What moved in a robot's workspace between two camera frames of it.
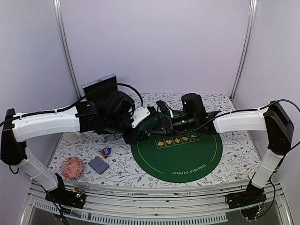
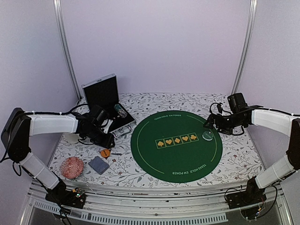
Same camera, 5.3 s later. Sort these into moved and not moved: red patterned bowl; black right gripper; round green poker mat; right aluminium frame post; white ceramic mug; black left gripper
Moved: black right gripper; black left gripper
Not moved: red patterned bowl; round green poker mat; white ceramic mug; right aluminium frame post
